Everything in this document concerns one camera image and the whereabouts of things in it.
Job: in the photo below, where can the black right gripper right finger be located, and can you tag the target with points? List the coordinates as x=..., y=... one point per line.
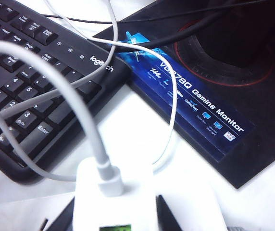
x=165, y=214

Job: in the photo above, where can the white charger block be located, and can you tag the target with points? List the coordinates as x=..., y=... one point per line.
x=91, y=207

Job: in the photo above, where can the white power strip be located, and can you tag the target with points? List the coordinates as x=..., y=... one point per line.
x=195, y=211

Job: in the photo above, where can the black Logitech keyboard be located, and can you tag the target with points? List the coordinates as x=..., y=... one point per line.
x=31, y=31

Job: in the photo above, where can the black ASUS monitor with stand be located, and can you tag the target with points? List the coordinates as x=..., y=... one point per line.
x=248, y=84

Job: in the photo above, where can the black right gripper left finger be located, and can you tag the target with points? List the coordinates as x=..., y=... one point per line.
x=67, y=216

